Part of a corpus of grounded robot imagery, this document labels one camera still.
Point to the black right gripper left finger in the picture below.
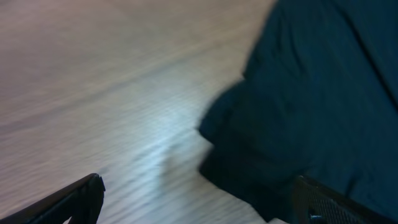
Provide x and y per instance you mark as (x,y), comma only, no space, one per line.
(79,202)

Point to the black t-shirt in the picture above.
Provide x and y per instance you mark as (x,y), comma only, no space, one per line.
(318,98)

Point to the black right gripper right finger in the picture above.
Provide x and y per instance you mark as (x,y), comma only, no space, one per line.
(315,203)

